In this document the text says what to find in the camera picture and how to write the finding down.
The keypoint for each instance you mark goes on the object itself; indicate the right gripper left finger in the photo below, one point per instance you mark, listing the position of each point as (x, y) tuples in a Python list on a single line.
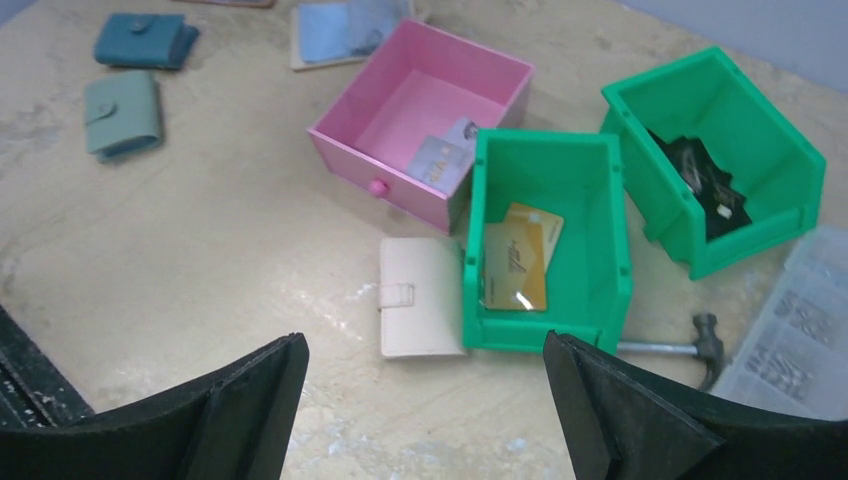
[(232, 423)]

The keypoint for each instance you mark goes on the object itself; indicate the pink box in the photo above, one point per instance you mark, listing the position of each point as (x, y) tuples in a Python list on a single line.
[(419, 83)]

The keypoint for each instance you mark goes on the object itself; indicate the green bin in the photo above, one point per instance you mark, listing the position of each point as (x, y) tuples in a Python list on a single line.
[(589, 282), (705, 96)]

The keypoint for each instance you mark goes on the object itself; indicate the front green bin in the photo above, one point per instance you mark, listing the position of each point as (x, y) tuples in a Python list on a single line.
[(589, 282)]

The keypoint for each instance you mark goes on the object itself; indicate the beige card holder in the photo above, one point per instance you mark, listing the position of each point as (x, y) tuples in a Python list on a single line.
[(420, 297), (329, 33)]

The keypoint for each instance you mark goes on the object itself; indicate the blue card holder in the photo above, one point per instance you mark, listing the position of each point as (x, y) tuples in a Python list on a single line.
[(147, 41)]

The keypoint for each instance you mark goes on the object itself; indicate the tan card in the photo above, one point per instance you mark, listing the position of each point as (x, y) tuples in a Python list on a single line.
[(514, 267)]

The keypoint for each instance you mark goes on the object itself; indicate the cards in pink box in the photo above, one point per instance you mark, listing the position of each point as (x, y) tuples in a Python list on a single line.
[(441, 162)]

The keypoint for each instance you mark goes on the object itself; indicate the black object in bin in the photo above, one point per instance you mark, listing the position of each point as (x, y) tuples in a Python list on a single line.
[(724, 207)]

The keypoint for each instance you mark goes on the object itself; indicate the rear green bin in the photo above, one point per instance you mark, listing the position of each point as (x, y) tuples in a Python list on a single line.
[(705, 96)]

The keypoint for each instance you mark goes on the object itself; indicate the clear screw organizer box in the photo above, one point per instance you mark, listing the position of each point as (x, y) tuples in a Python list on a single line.
[(793, 359)]

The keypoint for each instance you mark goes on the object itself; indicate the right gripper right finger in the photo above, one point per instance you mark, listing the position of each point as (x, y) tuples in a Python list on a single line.
[(623, 422)]

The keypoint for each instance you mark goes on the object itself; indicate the green card holder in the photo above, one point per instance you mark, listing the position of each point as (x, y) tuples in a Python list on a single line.
[(122, 115)]

